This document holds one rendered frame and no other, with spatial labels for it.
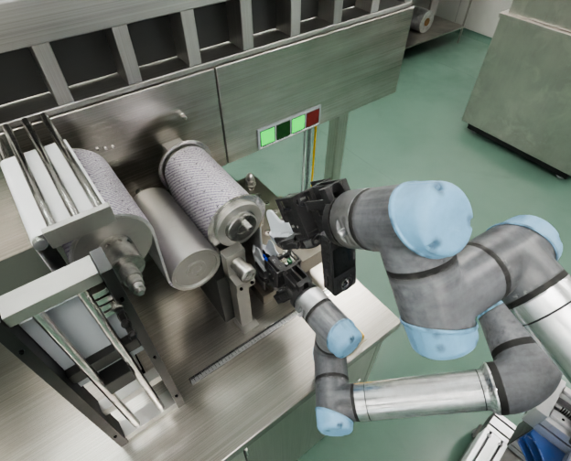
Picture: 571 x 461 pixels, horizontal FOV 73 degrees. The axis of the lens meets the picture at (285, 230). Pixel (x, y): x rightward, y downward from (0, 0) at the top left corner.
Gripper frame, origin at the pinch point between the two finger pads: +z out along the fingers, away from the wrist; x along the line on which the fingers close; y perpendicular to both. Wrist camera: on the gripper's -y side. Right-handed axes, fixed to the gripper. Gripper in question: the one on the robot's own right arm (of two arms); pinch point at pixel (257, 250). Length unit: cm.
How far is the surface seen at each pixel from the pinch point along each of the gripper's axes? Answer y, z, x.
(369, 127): -109, 136, -201
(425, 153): -109, 83, -211
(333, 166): -34, 46, -71
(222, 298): -7.1, -3.1, 13.4
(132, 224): 28.1, -2.1, 26.7
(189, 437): -19.0, -23.5, 35.7
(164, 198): 13.9, 17.0, 15.3
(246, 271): 10.8, -11.4, 9.9
